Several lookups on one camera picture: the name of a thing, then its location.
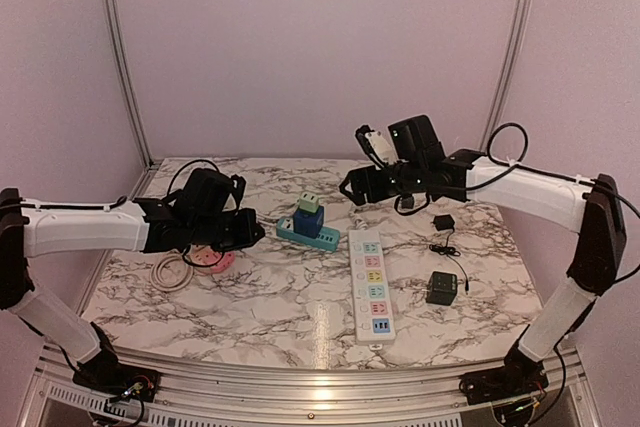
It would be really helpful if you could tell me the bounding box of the black power adapter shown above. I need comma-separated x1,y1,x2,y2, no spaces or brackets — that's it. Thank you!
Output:
433,214,455,232

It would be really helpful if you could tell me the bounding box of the light green USB adapter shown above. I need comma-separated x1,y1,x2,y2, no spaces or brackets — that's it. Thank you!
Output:
298,191,320,214

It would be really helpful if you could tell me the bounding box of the aluminium frame post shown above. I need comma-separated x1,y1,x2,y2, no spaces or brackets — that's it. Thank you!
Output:
480,0,533,150
103,0,154,169

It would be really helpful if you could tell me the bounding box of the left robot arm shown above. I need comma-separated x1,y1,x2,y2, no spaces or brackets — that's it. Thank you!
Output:
1,188,265,392

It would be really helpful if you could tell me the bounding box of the dark green cube socket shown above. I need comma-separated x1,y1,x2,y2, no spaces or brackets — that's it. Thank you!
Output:
425,271,458,306

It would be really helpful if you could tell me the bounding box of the thin black cable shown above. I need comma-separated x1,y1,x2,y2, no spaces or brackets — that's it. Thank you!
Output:
428,231,471,294

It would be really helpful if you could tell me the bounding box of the right aluminium frame post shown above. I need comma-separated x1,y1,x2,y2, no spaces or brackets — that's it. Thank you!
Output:
480,0,533,150

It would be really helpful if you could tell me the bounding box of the pink round power strip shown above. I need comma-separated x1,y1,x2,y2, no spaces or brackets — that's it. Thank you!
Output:
189,246,236,275

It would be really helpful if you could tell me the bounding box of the left aluminium frame post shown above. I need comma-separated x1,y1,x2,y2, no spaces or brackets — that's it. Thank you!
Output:
103,0,154,169

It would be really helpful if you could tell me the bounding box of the white long power strip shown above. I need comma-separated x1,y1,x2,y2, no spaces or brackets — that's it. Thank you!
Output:
348,229,396,350

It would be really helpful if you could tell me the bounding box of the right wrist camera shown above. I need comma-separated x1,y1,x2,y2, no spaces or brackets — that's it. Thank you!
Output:
355,114,446,168

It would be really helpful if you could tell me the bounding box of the coiled white cable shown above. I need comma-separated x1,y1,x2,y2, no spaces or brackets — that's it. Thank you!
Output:
151,252,194,292

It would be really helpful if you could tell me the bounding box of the front aluminium rail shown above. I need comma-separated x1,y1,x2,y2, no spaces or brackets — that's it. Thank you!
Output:
14,344,604,426

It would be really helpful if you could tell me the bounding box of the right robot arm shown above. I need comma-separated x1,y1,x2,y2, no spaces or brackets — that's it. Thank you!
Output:
339,149,626,395

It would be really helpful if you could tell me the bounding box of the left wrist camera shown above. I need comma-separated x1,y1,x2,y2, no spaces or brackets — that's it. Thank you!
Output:
173,168,246,222

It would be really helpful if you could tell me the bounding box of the teal power strip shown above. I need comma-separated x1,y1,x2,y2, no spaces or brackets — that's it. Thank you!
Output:
276,217,341,252

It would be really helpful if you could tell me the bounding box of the blue cube socket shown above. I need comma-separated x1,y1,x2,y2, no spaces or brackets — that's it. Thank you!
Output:
292,206,324,239

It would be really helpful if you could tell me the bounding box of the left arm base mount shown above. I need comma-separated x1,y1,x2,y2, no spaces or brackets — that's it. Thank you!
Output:
73,364,160,402

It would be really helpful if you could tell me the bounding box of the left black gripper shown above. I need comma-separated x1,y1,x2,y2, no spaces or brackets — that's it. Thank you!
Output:
190,207,264,252

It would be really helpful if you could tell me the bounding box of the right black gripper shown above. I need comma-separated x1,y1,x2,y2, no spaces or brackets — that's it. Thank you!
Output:
339,160,425,206

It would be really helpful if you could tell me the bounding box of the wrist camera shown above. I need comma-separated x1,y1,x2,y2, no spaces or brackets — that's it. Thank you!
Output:
173,168,246,222
355,114,446,168

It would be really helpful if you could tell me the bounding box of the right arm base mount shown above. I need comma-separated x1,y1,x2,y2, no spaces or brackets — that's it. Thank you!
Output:
459,367,549,405

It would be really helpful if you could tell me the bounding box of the dark grey USB charger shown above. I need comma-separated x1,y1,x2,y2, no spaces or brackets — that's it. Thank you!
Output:
400,195,415,210

